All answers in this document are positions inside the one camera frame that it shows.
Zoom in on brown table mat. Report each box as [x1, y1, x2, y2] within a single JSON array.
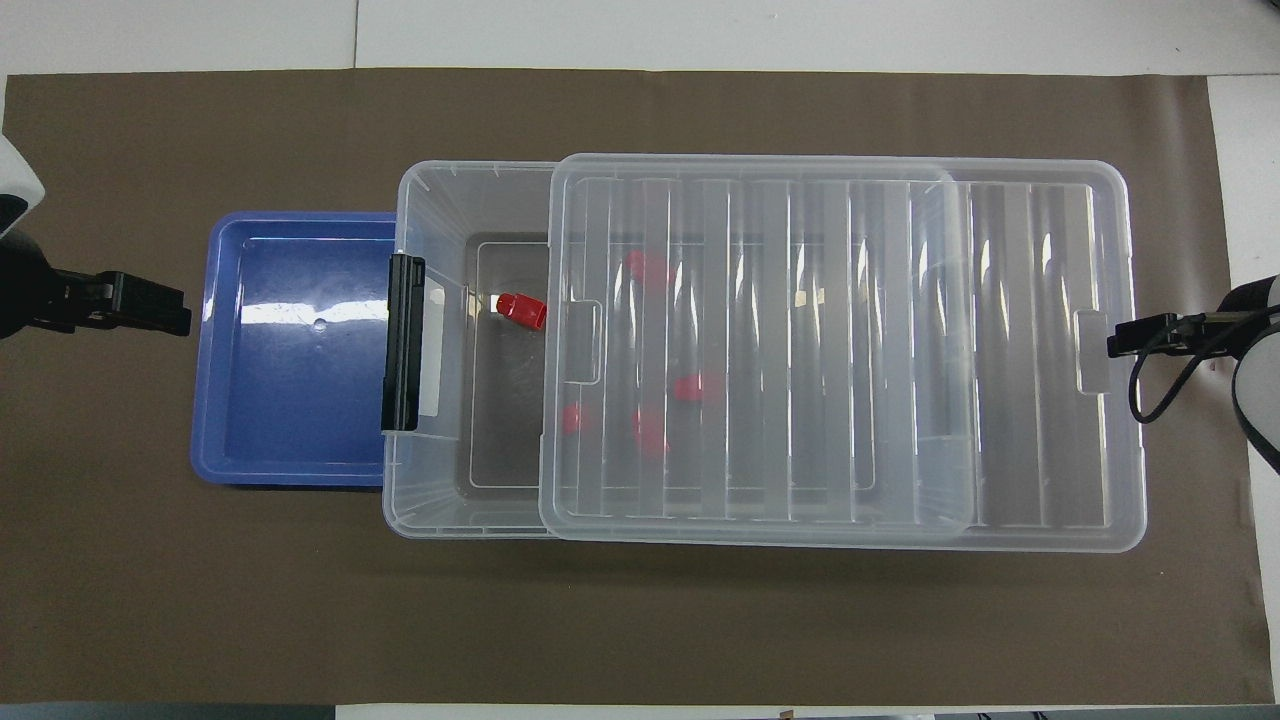
[[0, 68, 1273, 706]]

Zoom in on black box latch handle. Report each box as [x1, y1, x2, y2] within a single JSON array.
[[381, 253, 427, 434]]

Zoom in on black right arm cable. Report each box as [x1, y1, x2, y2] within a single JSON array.
[[1130, 305, 1280, 426]]

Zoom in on clear ribbed box lid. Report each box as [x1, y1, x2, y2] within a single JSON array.
[[538, 153, 1148, 554]]

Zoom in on clear plastic storage box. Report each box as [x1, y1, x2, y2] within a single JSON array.
[[382, 158, 976, 541]]

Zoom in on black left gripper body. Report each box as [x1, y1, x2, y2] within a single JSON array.
[[0, 232, 61, 338]]

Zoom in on blue plastic tray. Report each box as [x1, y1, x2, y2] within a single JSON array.
[[190, 211, 401, 488]]

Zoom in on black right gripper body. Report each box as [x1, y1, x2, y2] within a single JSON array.
[[1175, 274, 1280, 353]]

